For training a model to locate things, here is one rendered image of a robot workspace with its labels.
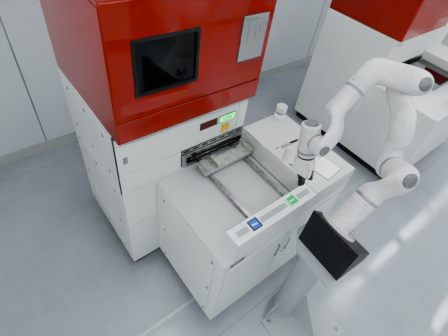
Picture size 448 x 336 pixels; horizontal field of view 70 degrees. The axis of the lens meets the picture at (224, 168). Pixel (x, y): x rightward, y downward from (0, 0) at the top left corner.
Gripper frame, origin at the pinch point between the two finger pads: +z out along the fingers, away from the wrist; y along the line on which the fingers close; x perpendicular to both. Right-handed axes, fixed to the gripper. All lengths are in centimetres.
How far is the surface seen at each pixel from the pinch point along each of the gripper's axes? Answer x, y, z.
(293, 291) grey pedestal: -3, 10, 78
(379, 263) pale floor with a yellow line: 92, 23, 119
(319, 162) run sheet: 33.8, -13.6, 12.1
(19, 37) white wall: -68, -204, -36
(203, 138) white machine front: -15, -59, -2
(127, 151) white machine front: -60, -57, -13
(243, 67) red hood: 1, -45, -43
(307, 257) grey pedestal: -7.9, 16.8, 33.8
